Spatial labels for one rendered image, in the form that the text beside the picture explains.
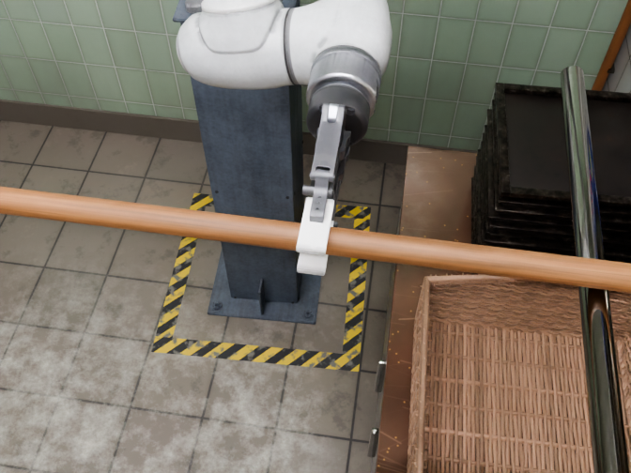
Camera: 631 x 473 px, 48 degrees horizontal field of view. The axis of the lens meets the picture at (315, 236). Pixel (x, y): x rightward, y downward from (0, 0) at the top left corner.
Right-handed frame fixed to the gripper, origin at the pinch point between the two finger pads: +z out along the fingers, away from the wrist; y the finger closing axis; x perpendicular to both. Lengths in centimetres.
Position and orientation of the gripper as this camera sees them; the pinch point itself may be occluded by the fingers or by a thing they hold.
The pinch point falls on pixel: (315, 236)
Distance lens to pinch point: 74.6
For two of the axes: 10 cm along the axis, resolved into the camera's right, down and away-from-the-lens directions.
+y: 0.0, 5.9, 8.1
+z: -1.5, 8.0, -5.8
